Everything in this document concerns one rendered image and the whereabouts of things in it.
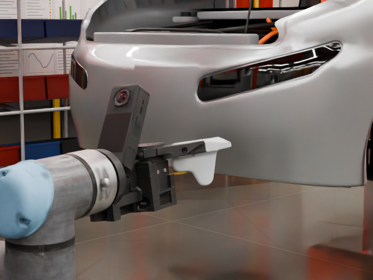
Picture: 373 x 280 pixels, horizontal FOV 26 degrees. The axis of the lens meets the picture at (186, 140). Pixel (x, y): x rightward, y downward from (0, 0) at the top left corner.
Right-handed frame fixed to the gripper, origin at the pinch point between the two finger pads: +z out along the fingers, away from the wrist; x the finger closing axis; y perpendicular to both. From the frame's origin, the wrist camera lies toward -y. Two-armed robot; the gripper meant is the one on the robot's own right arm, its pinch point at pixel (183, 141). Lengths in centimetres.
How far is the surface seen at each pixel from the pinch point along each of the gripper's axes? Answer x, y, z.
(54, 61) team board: -430, -43, 466
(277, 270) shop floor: -150, 103, 314
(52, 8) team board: -424, -91, 465
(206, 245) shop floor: -210, 95, 338
